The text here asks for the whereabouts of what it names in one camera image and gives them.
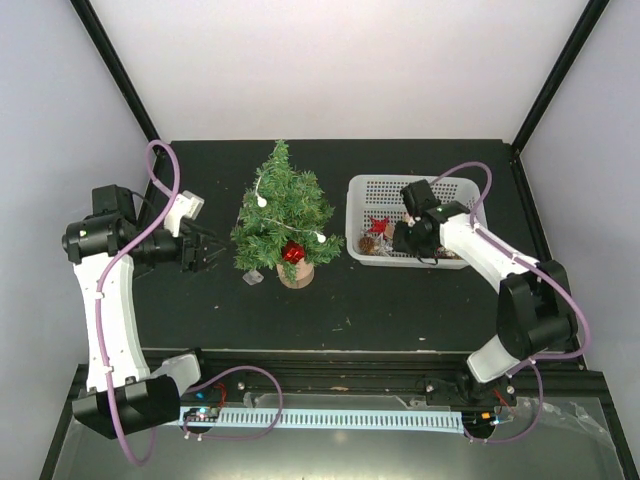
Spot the red star ornament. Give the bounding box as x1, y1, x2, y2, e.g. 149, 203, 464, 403
367, 216, 390, 234

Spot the wooden tree base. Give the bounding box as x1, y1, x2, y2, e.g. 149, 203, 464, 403
276, 259, 315, 289

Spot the small green christmas tree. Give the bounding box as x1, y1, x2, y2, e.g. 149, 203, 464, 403
230, 140, 344, 271

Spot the black frame post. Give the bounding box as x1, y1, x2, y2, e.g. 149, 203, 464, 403
511, 0, 610, 156
70, 0, 160, 141

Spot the clear battery box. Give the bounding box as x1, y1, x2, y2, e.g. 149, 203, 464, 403
243, 270, 264, 286

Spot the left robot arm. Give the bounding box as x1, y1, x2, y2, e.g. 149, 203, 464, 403
62, 185, 221, 439

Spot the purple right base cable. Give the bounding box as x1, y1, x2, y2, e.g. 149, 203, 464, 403
462, 362, 545, 446

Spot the black frame post right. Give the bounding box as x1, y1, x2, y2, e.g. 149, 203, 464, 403
511, 0, 610, 156

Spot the black frame post left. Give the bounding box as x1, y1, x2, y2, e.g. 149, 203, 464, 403
70, 0, 160, 141

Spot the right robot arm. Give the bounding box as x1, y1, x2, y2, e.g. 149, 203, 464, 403
392, 180, 580, 403

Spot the white ball light string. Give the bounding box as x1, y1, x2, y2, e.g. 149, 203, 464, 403
242, 164, 329, 246

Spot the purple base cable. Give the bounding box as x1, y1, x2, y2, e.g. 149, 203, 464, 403
180, 366, 285, 443
462, 362, 545, 446

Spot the white plastic basket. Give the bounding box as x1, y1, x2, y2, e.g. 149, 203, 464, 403
345, 174, 467, 270

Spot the red gift box ornament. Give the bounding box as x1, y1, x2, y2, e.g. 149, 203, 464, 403
281, 240, 306, 265

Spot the white slotted cable duct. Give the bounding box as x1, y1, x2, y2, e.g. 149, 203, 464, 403
175, 406, 464, 435

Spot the silver star ornament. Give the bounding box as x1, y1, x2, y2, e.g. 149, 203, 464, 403
373, 236, 394, 257

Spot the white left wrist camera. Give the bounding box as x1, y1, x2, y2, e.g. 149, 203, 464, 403
163, 190, 205, 238

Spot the brown pine cone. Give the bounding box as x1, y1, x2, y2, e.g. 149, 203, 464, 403
358, 236, 376, 255

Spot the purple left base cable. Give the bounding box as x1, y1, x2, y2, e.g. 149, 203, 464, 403
180, 366, 285, 443

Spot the black aluminium rail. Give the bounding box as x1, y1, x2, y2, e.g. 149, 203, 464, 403
134, 348, 566, 407

